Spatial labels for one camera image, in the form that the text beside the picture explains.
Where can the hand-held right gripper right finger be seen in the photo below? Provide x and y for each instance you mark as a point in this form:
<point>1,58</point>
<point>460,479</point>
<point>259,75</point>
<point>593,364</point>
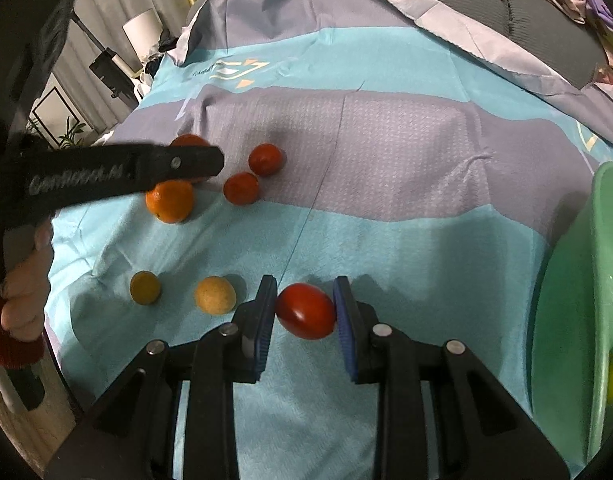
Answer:
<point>344,330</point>

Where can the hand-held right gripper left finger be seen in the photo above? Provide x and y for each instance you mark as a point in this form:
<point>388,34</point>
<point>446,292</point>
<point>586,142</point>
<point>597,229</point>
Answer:
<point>264,320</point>

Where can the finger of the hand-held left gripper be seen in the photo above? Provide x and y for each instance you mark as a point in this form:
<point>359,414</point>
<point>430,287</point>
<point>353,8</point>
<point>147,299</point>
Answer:
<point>186,162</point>

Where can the red tomato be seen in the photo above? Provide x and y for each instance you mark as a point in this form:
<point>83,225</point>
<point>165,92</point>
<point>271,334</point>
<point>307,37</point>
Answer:
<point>265,159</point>
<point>305,311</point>
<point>241,188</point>

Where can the yellow-brown round fruit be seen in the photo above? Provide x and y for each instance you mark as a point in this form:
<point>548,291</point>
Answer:
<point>215,295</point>
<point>145,287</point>

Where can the green plastic bowl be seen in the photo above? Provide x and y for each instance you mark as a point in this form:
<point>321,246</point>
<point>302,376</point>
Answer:
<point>561,335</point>

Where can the person's left forearm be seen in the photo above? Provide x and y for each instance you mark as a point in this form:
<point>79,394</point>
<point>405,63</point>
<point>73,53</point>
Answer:
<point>11,352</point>

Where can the person's left hand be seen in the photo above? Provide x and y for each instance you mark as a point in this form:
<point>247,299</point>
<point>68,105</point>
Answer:
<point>26,290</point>

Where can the green houseplant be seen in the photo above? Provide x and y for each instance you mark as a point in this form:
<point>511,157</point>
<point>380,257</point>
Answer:
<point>72,132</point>

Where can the black device on stand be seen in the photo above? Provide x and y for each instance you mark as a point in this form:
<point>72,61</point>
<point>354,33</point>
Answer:
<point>109,67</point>

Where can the blue and purple striped blanket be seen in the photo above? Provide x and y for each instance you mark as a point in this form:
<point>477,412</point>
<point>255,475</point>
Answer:
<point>386,135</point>

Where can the grey sofa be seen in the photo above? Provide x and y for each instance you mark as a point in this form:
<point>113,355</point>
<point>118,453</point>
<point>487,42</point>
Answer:
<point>466,5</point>

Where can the purple cloth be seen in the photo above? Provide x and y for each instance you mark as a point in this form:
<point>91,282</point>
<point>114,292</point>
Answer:
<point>599,7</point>

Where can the black picture frame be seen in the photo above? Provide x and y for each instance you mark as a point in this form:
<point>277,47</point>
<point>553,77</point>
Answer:
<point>51,105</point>

